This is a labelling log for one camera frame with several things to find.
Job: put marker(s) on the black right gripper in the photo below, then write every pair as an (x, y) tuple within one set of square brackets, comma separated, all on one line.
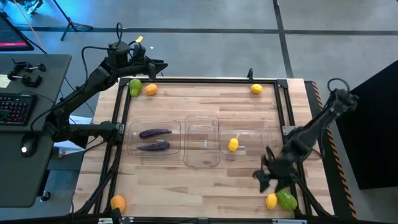
[(280, 170)]

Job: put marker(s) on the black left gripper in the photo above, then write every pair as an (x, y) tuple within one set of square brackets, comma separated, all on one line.
[(140, 68)]

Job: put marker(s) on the yellow lemon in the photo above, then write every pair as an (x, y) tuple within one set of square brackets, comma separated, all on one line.
[(271, 201), (233, 144), (257, 89)]

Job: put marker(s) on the orange fruit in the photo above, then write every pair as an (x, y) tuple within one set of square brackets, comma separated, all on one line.
[(151, 89), (117, 203)]

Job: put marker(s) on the green bell pepper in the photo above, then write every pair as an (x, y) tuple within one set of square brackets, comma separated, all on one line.
[(135, 87), (286, 200)]

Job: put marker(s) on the purple eggplant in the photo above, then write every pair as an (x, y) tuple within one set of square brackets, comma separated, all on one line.
[(155, 133), (155, 146)]

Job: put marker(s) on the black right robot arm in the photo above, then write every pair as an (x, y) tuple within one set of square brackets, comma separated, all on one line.
[(314, 127)]

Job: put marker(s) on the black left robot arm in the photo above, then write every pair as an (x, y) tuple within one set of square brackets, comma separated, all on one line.
[(93, 81)]

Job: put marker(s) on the wide clear plastic bin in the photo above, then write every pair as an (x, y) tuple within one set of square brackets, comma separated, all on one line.
[(174, 147), (253, 140)]

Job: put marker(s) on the tall clear plastic bin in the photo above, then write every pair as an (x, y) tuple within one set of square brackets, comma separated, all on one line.
[(202, 155)]

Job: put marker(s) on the white papers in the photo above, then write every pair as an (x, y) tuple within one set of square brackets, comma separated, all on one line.
[(79, 119)]

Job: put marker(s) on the black tripod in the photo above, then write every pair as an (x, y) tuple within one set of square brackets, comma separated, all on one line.
[(71, 24)]

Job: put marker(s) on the black floor panel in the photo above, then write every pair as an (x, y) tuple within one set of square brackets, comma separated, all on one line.
[(373, 140)]

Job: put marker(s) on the black screw clamp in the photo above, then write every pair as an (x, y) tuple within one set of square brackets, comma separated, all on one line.
[(29, 81), (23, 66)]

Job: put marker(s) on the thin tan rod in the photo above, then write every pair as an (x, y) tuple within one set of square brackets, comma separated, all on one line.
[(29, 26)]

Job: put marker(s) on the black backlit keyboard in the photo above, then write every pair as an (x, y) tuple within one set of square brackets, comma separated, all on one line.
[(15, 109)]

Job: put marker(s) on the black screen with pink bar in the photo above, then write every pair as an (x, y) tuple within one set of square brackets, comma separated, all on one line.
[(12, 37)]

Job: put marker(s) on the black computer mouse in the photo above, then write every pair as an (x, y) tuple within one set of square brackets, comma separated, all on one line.
[(28, 148)]

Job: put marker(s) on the pale sticky note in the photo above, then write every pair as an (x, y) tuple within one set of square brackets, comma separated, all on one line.
[(3, 81)]

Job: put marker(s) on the black round knob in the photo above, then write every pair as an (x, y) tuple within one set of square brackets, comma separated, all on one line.
[(45, 196)]

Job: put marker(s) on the dark grey desk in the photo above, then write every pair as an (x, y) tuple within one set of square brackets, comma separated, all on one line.
[(18, 180)]

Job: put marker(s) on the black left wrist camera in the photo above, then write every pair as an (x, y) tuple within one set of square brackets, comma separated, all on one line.
[(139, 53)]

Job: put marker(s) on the silver metal bracket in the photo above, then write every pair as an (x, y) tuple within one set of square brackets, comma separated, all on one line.
[(289, 221), (115, 220)]

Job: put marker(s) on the black aluminium table frame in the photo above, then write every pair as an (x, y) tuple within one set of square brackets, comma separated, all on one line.
[(202, 80)]

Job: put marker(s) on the small black frame clamp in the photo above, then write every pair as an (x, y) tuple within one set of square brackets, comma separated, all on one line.
[(249, 74)]

